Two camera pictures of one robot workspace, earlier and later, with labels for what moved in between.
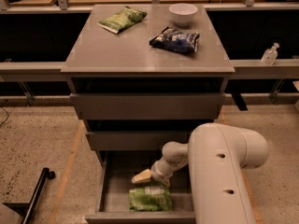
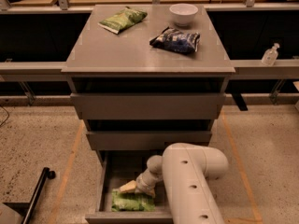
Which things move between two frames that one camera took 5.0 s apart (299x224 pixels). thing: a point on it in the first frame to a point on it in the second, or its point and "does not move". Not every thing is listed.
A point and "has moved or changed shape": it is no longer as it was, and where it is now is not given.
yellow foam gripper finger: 166,182 to 151,192
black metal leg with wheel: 45,174 does not move
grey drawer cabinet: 144,76 does not move
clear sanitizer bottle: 270,54 does not move
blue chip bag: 176,39 does not move
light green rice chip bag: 150,199 has moved or changed shape
